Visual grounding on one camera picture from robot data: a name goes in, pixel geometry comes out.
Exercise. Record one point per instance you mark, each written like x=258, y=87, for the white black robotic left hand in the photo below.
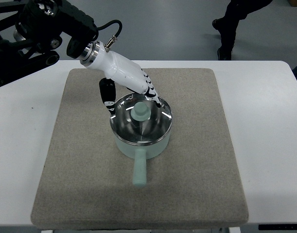
x=117, y=70

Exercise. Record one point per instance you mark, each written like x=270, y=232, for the grey felt mat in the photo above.
x=88, y=184

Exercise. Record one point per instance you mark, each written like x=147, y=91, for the glass lid with green knob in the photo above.
x=138, y=120

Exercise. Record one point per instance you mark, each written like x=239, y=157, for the black table control panel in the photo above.
x=277, y=227

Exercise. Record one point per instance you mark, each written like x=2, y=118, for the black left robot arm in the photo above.
x=29, y=37

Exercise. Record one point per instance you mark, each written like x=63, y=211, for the mint green saucepan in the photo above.
x=140, y=154

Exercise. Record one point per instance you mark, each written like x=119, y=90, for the black boot person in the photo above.
x=227, y=25

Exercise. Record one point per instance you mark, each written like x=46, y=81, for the cardboard box corner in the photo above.
x=293, y=3

